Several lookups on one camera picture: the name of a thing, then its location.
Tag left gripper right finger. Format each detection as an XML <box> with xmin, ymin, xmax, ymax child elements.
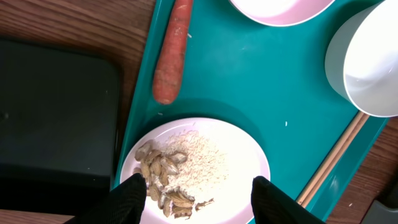
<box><xmin>251</xmin><ymin>176</ymin><xmax>325</xmax><ymax>224</ymax></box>

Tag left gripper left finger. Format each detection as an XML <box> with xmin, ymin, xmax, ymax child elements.
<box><xmin>65</xmin><ymin>173</ymin><xmax>147</xmax><ymax>224</ymax></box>

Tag white bowl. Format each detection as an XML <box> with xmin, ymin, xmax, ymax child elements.
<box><xmin>325</xmin><ymin>0</ymin><xmax>397</xmax><ymax>118</ymax></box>

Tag pink bowl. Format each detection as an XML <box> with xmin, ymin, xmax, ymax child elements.
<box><xmin>229</xmin><ymin>0</ymin><xmax>335</xmax><ymax>27</ymax></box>

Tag grey dishwasher rack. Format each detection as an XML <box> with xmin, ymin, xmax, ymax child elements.
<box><xmin>361</xmin><ymin>184</ymin><xmax>397</xmax><ymax>224</ymax></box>

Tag black waste bin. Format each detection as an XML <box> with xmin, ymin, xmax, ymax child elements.
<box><xmin>1</xmin><ymin>39</ymin><xmax>119</xmax><ymax>215</ymax></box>

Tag peanut shells pile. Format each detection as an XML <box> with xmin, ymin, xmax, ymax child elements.
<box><xmin>133</xmin><ymin>140</ymin><xmax>215</xmax><ymax>219</ymax></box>

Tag rice pile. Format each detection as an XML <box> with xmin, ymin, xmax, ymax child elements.
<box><xmin>154</xmin><ymin>131</ymin><xmax>229</xmax><ymax>203</ymax></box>

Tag pink plate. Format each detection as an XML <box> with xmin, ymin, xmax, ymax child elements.
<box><xmin>114</xmin><ymin>118</ymin><xmax>271</xmax><ymax>223</ymax></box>

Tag orange carrot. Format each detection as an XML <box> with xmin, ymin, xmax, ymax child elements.
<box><xmin>152</xmin><ymin>0</ymin><xmax>193</xmax><ymax>105</ymax></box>

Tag right wooden chopstick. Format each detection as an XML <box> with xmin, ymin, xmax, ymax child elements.
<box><xmin>300</xmin><ymin>113</ymin><xmax>371</xmax><ymax>208</ymax></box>

